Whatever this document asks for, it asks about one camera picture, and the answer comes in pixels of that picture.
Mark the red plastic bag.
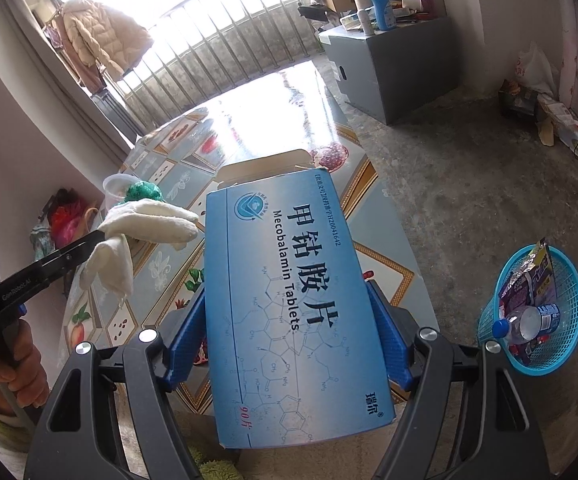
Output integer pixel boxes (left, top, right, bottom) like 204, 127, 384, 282
46, 189, 87, 246

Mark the dark foil packet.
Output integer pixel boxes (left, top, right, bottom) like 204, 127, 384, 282
521, 239, 554, 306

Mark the person's left hand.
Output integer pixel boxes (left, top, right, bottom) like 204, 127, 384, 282
0, 319, 50, 413

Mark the grey cabinet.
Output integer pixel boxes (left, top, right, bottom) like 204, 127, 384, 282
318, 14, 452, 126

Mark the white cloth glove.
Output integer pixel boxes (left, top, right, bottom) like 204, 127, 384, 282
78, 199, 200, 297

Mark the blue spray bottle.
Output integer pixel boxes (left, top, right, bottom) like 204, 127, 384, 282
369, 0, 398, 31

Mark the beige padded coat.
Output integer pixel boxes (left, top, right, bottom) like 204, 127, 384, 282
62, 0, 152, 91

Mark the blue plastic mesh basket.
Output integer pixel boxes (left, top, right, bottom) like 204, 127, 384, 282
478, 245, 578, 375

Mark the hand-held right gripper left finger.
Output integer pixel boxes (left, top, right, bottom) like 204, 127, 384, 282
24, 282, 210, 480

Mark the white and red carton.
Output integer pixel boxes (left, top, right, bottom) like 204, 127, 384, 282
539, 95, 570, 121

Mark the metal balcony railing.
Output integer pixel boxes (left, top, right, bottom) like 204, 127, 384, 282
89, 0, 325, 136

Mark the clear plastic cup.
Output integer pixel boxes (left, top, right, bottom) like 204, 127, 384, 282
103, 174, 142, 208

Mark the clear plastic bottle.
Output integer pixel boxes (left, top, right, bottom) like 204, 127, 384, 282
491, 302, 562, 346

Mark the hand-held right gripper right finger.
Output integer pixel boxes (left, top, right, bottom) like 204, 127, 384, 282
366, 280, 552, 480

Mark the printed tablecloth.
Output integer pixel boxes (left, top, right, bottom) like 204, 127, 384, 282
62, 62, 438, 413

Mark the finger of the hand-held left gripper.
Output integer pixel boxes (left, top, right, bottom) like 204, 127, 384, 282
0, 230, 107, 333

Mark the green fuzzy garment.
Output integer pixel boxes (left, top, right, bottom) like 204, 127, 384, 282
189, 460, 242, 480

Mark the dark snack bag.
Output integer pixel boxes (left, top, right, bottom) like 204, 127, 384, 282
499, 80, 540, 118

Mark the white plastic bag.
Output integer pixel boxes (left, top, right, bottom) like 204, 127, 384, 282
514, 42, 562, 98

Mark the green mesh ball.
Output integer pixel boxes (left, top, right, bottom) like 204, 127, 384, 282
123, 180, 164, 205

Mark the purple snack packet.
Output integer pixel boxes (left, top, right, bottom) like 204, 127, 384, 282
498, 260, 537, 318

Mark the blue medicine box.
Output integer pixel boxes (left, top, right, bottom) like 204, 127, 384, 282
204, 149, 396, 450

